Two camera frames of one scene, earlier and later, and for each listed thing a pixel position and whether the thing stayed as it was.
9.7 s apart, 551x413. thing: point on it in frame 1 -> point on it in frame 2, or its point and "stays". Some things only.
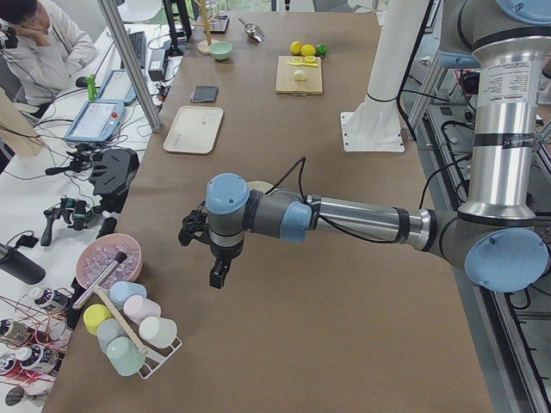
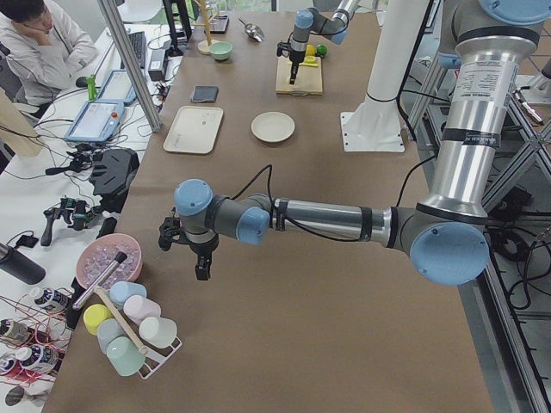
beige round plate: (263, 187) -> (273, 126)
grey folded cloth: (205, 94) stays
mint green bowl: (221, 50) stays
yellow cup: (93, 315) stays
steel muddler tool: (120, 258) stays
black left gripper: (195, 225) -> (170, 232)
